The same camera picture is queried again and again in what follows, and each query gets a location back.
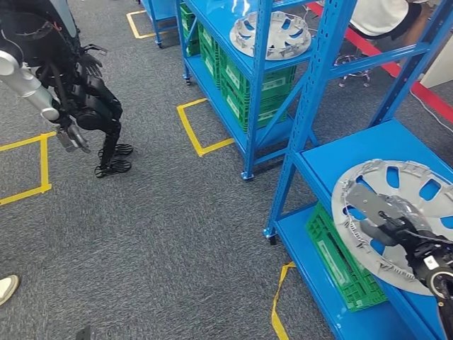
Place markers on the blue metal shelf rack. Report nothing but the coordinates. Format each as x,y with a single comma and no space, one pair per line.
159,9
336,155
255,117

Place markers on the grey plastic hubcap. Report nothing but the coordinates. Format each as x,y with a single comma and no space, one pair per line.
407,183
280,35

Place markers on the standing robot silver arm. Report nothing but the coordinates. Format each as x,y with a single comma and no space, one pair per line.
28,84

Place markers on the person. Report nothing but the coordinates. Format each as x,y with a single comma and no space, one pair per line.
7,288
378,16

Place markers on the white desk panel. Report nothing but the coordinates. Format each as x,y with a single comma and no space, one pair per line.
439,68

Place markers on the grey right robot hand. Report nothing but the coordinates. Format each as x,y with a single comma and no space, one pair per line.
407,216

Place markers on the black humanoid robot body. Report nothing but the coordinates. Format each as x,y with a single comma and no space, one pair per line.
92,98

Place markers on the yellow floor tape marking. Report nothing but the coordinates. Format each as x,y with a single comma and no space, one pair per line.
277,300
44,164
193,131
133,26

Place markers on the red floor tape line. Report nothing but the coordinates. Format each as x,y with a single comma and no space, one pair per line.
432,96

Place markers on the chrome chair base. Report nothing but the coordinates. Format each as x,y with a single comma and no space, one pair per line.
353,70

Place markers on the standing robot grey hand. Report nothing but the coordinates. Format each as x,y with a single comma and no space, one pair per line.
74,137

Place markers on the green plastic crate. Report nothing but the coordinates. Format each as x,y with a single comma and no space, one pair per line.
209,51
339,258
247,112
189,28
244,80

